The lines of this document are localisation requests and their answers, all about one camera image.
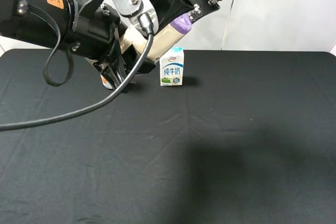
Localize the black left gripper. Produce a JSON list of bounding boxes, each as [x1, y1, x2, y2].
[[58, 0, 156, 89]]

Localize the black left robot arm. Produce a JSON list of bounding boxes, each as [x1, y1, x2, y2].
[[1, 0, 159, 89]]

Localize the blue capped yogurt bottle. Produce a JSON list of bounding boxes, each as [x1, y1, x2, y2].
[[100, 74, 115, 90]]

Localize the white blue milk carton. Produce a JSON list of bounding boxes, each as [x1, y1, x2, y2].
[[160, 47, 184, 87]]

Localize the black tablecloth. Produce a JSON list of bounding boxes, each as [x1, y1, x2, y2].
[[1, 50, 335, 223]]

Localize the black usb cable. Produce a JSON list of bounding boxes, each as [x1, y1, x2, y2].
[[0, 13, 155, 132]]

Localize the thin black cable loop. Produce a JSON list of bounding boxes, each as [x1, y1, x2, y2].
[[18, 0, 81, 87]]

